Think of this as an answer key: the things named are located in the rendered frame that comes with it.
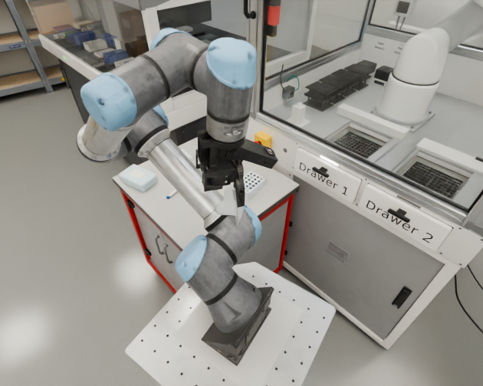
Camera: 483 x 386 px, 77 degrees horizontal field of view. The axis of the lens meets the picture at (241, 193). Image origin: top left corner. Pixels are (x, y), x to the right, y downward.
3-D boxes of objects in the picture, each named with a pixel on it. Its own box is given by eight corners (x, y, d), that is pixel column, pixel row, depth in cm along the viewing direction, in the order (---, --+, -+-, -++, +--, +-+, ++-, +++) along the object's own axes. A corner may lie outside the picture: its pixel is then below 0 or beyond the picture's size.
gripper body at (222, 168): (195, 169, 65) (195, 122, 56) (233, 163, 68) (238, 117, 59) (205, 195, 61) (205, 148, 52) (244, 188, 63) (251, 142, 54)
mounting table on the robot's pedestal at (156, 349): (257, 478, 73) (260, 473, 65) (133, 364, 92) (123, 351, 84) (330, 324, 101) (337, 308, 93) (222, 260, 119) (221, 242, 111)
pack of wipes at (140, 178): (159, 181, 136) (157, 173, 133) (143, 193, 130) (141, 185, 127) (136, 170, 141) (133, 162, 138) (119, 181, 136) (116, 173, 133)
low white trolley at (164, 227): (210, 345, 157) (195, 261, 105) (147, 269, 190) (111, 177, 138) (283, 276, 186) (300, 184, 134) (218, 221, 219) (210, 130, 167)
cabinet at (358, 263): (386, 359, 152) (468, 272, 97) (244, 240, 206) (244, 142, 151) (455, 251, 200) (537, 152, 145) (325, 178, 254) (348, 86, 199)
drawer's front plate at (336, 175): (352, 203, 117) (359, 181, 110) (293, 169, 133) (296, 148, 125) (354, 201, 118) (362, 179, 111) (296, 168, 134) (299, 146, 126)
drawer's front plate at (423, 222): (435, 251, 101) (451, 230, 93) (357, 206, 116) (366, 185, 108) (437, 249, 102) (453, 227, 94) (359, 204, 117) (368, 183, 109)
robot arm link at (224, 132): (241, 97, 56) (257, 123, 51) (238, 119, 59) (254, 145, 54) (202, 101, 54) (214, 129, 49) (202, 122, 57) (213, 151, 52)
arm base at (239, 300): (241, 334, 74) (215, 305, 72) (210, 332, 85) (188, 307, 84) (270, 287, 84) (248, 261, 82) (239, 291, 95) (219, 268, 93)
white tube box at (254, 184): (248, 200, 127) (248, 193, 124) (232, 191, 131) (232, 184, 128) (265, 184, 134) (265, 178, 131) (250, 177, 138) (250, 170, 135)
